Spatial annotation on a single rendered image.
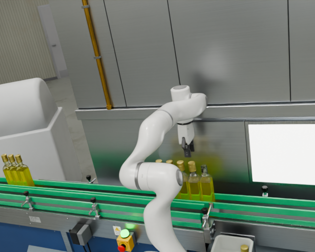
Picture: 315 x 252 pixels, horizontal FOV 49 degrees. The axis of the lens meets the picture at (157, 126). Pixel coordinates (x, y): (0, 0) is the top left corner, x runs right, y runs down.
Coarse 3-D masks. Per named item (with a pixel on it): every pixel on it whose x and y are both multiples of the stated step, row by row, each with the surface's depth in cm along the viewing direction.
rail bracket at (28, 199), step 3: (24, 192) 198; (27, 192) 198; (27, 195) 199; (27, 198) 199; (30, 198) 200; (27, 201) 199; (30, 201) 200; (21, 204) 196; (30, 204) 201; (30, 207) 202; (33, 207) 202; (30, 210) 202; (33, 210) 202
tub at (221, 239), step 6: (216, 240) 160; (222, 240) 162; (228, 240) 161; (234, 240) 160; (240, 240) 159; (246, 240) 157; (216, 246) 159; (222, 246) 164; (228, 246) 162; (234, 246) 161; (252, 246) 153
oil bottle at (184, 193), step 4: (184, 176) 169; (184, 180) 169; (184, 184) 169; (184, 188) 170; (180, 192) 172; (184, 192) 171; (188, 192) 171; (180, 196) 173; (184, 196) 172; (188, 196) 172
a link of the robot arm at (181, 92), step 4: (172, 88) 151; (176, 88) 150; (180, 88) 149; (184, 88) 149; (188, 88) 150; (172, 92) 150; (176, 92) 148; (180, 92) 148; (184, 92) 148; (188, 92) 150; (172, 96) 151; (176, 96) 149; (180, 96) 149; (184, 96) 149; (188, 96) 149; (172, 100) 152; (176, 100) 150
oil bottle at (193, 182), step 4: (188, 176) 168; (192, 176) 167; (196, 176) 167; (188, 180) 167; (192, 180) 167; (196, 180) 166; (188, 184) 168; (192, 184) 167; (196, 184) 166; (188, 188) 169; (192, 188) 168; (196, 188) 167; (192, 192) 169; (196, 192) 168; (192, 196) 170; (196, 196) 169; (200, 196) 170; (200, 200) 170
